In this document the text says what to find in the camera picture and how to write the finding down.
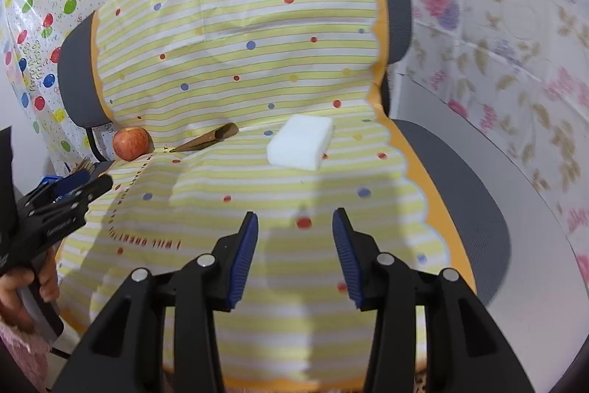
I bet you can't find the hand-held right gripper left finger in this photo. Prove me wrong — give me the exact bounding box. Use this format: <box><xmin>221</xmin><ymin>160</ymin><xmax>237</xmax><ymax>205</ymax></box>
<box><xmin>55</xmin><ymin>211</ymin><xmax>259</xmax><ymax>393</ymax></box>

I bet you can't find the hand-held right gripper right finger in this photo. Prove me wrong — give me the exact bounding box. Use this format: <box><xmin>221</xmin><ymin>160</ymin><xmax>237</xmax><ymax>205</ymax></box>
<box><xmin>332</xmin><ymin>207</ymin><xmax>537</xmax><ymax>393</ymax></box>

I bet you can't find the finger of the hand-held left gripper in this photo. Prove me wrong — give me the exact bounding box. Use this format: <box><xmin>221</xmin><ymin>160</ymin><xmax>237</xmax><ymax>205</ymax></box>
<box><xmin>18</xmin><ymin>175</ymin><xmax>114</xmax><ymax>220</ymax></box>
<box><xmin>34</xmin><ymin>161</ymin><xmax>116</xmax><ymax>199</ymax></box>

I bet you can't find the person's left hand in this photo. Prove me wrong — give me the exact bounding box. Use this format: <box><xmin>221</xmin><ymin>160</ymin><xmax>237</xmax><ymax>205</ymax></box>
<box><xmin>0</xmin><ymin>252</ymin><xmax>61</xmax><ymax>321</ymax></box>

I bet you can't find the red apple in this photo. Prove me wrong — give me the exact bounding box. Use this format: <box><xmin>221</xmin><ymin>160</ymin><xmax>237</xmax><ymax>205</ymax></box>
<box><xmin>113</xmin><ymin>127</ymin><xmax>152</xmax><ymax>161</ymax></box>

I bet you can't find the white sponge block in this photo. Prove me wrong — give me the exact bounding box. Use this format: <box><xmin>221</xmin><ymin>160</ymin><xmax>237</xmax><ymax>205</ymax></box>
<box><xmin>267</xmin><ymin>114</ymin><xmax>334</xmax><ymax>171</ymax></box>

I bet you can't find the pink fluffy rug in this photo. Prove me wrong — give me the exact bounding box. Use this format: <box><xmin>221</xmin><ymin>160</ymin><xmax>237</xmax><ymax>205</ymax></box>
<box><xmin>0</xmin><ymin>319</ymin><xmax>51</xmax><ymax>393</ymax></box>

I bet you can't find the yellow striped dotted cloth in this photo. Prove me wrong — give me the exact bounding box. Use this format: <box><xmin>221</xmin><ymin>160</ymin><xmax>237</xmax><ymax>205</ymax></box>
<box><xmin>55</xmin><ymin>0</ymin><xmax>477</xmax><ymax>391</ymax></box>

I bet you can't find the grey office chair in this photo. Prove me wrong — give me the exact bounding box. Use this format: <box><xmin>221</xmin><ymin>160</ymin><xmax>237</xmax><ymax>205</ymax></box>
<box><xmin>57</xmin><ymin>0</ymin><xmax>512</xmax><ymax>317</ymax></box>

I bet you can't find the floral plastic sheet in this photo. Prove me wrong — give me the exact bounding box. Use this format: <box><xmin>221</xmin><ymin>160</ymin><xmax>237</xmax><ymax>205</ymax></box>
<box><xmin>382</xmin><ymin>0</ymin><xmax>589</xmax><ymax>297</ymax></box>

